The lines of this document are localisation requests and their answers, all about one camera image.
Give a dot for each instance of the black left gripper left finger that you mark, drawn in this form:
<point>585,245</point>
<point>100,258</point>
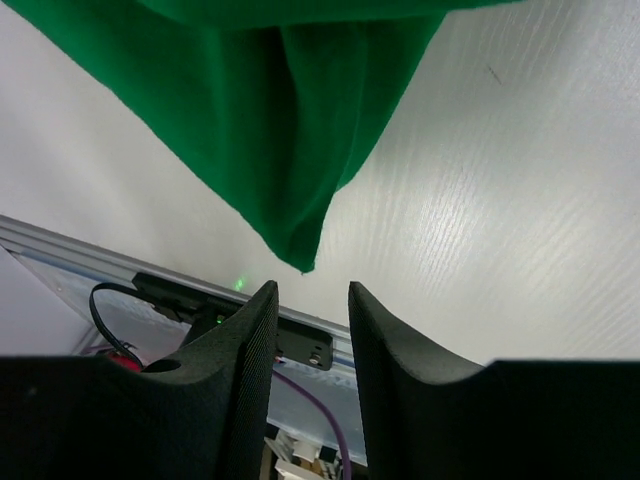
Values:
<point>199,413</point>

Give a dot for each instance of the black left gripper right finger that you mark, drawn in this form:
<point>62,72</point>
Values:
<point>428,413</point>

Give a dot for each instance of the green t shirt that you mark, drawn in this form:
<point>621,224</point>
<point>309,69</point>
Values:
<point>274,105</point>

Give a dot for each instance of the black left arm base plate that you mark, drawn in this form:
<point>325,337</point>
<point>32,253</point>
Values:
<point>294,340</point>

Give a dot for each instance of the aluminium mounting rail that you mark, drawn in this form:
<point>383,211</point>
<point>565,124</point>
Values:
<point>71,268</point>

